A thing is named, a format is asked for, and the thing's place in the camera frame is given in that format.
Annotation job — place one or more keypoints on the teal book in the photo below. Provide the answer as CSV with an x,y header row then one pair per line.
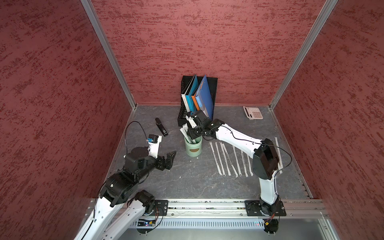
x,y
192,87

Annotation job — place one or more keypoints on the orange book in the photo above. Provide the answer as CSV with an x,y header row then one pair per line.
x,y
196,103

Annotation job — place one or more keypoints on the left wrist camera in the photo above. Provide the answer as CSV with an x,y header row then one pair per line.
x,y
154,145

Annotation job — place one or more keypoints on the right aluminium corner post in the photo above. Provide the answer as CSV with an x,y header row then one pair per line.
x,y
320,21

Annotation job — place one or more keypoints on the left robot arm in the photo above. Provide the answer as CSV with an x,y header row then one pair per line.
x,y
119,204

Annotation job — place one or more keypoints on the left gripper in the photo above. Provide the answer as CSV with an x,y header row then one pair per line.
x,y
161,165

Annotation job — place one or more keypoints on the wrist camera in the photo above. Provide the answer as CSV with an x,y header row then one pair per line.
x,y
154,145
190,118

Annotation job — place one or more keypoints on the left aluminium corner post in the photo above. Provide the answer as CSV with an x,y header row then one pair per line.
x,y
92,15

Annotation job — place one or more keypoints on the blue folder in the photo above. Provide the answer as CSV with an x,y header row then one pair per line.
x,y
204,98

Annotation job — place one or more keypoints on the aluminium corner post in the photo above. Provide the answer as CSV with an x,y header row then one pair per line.
x,y
92,15
320,21

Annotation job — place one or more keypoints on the twelfth straw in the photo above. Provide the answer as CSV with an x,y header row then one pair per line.
x,y
280,164

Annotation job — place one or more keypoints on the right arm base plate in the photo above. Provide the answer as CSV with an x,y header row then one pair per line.
x,y
262,209

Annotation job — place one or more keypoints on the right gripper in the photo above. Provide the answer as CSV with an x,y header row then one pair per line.
x,y
192,133

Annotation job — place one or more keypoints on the black file organizer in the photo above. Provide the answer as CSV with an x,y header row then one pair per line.
x,y
213,82

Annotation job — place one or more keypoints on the wrapped straws in cup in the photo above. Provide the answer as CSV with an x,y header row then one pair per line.
x,y
184,131

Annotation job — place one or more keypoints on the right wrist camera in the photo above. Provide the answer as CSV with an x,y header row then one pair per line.
x,y
190,118

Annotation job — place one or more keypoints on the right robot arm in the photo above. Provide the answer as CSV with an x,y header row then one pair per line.
x,y
265,159

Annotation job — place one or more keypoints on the aluminium front rail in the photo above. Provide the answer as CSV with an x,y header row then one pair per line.
x,y
227,209

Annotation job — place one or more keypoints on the green cup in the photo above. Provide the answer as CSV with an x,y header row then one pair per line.
x,y
194,150

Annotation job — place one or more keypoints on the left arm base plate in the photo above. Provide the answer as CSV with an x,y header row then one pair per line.
x,y
162,206

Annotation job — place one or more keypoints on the black stapler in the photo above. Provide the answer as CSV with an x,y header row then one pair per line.
x,y
161,127

